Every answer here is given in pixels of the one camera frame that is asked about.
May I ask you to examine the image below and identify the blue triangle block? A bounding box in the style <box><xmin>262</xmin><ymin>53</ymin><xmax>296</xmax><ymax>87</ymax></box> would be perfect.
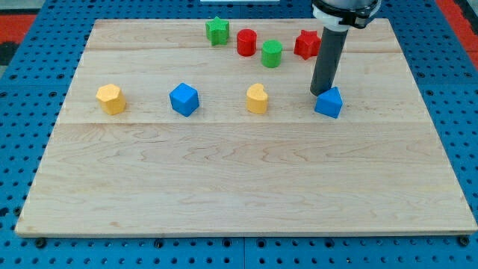
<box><xmin>314</xmin><ymin>87</ymin><xmax>343</xmax><ymax>118</ymax></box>

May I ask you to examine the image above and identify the yellow heart block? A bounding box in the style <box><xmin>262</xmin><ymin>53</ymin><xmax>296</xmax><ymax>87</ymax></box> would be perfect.
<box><xmin>246</xmin><ymin>83</ymin><xmax>268</xmax><ymax>114</ymax></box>

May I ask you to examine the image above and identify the blue cube block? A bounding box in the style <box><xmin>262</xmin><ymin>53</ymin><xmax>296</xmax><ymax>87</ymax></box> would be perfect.
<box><xmin>169</xmin><ymin>83</ymin><xmax>199</xmax><ymax>117</ymax></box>

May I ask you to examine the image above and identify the light wooden board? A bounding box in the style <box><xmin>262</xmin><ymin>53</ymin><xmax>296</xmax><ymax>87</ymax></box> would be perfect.
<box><xmin>15</xmin><ymin>19</ymin><xmax>477</xmax><ymax>238</ymax></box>

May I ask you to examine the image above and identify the green cylinder block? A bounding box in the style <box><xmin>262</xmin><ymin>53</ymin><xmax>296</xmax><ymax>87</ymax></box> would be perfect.
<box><xmin>261</xmin><ymin>40</ymin><xmax>282</xmax><ymax>68</ymax></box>

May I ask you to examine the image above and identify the red cylinder block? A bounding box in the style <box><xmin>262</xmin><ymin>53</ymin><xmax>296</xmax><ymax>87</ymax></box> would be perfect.
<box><xmin>236</xmin><ymin>28</ymin><xmax>257</xmax><ymax>57</ymax></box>

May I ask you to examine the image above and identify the green star block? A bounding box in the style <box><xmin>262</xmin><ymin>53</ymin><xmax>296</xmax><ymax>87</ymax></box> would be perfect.
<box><xmin>205</xmin><ymin>16</ymin><xmax>229</xmax><ymax>46</ymax></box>

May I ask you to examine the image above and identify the red star block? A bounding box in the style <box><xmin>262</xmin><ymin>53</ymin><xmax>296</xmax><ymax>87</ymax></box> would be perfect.
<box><xmin>294</xmin><ymin>30</ymin><xmax>321</xmax><ymax>60</ymax></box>

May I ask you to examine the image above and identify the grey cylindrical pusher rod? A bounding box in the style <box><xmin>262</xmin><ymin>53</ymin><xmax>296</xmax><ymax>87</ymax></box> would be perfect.
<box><xmin>310</xmin><ymin>28</ymin><xmax>348</xmax><ymax>96</ymax></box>

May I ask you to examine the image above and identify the yellow hexagon block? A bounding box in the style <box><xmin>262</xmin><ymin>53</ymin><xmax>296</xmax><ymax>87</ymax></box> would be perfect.
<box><xmin>96</xmin><ymin>84</ymin><xmax>126</xmax><ymax>115</ymax></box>

